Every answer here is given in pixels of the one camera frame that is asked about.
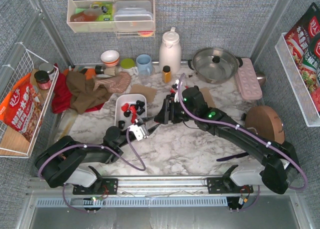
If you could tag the orange spice bottle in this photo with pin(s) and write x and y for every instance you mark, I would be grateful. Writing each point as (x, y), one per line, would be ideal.
(166, 74)

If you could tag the clear glass cup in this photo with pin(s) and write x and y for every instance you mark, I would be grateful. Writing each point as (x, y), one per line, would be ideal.
(144, 79)

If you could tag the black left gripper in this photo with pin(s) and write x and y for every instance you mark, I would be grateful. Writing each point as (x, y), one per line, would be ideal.
(144, 126)

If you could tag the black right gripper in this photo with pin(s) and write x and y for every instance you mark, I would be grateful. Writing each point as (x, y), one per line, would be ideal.
(169, 111)

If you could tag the silver lidded jar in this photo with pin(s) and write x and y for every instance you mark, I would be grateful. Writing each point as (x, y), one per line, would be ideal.
(49, 68)

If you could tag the red coffee capsule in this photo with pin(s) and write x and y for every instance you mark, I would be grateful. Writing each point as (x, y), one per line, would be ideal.
(133, 110)
(125, 107)

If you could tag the black coffee capsule number four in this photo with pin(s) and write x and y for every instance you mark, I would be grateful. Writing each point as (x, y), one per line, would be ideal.
(121, 124)

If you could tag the green lidded white cup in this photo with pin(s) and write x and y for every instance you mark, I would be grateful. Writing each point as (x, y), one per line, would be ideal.
(128, 65)

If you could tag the orange snack bag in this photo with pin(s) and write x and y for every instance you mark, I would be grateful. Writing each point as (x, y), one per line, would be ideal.
(19, 109)

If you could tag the pink striped towel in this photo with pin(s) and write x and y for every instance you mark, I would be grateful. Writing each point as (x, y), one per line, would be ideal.
(117, 84)

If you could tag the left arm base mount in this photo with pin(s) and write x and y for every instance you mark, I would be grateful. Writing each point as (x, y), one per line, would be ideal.
(105, 186)

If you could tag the blue mug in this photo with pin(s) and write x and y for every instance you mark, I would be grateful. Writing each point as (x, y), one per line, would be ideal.
(144, 64)

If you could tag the white plastic storage basket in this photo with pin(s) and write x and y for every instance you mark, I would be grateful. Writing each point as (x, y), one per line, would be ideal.
(127, 116)

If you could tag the white orange striped bowl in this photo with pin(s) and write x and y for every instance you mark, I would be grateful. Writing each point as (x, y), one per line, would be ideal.
(110, 58)

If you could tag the green packet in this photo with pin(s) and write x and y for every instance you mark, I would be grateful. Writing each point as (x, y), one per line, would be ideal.
(107, 11)

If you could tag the dark lidded red jar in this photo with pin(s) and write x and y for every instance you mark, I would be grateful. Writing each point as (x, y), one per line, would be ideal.
(42, 79)

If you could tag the round wooden board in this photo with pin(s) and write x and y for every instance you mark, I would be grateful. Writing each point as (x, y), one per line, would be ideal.
(265, 122)

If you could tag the tan scouring pad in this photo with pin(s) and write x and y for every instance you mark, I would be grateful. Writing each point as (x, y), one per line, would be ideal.
(207, 97)
(148, 92)

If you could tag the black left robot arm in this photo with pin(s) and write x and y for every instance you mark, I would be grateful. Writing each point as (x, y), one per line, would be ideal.
(60, 163)

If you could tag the brown cloth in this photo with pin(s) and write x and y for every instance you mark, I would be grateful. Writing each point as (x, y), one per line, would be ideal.
(84, 98)

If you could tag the black coffee capsule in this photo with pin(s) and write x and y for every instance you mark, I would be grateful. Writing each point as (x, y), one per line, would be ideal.
(140, 107)

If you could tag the white wire wall basket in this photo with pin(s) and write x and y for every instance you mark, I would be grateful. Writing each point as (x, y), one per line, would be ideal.
(12, 143)

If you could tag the red cloth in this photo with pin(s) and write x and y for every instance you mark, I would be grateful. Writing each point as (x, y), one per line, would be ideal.
(62, 95)

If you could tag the steel pot with lid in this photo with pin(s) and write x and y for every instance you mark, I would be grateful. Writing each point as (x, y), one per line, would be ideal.
(215, 65)

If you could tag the glass jar lying down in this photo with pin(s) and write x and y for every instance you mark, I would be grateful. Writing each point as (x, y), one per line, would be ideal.
(109, 71)

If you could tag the cream wall shelf basket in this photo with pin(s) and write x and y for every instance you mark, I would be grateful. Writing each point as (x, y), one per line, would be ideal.
(81, 19)

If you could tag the white thermos jug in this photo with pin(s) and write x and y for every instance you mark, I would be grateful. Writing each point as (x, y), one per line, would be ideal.
(170, 51)

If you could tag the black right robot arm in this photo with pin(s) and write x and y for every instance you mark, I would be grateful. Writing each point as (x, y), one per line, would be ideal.
(279, 160)

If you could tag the pink egg tray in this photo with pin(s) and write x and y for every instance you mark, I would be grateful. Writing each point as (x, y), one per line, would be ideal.
(247, 82)

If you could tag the clear plastic food containers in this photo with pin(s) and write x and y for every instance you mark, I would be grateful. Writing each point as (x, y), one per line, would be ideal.
(133, 15)

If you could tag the red seasoning packet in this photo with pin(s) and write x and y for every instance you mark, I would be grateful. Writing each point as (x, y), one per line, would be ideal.
(303, 41)

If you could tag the white right wall basket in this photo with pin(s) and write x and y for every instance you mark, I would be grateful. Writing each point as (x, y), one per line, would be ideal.
(302, 95)

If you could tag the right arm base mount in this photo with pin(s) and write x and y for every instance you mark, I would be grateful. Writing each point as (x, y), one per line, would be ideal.
(222, 185)

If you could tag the steel ladle bowl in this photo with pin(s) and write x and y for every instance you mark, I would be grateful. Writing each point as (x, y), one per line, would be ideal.
(261, 77)

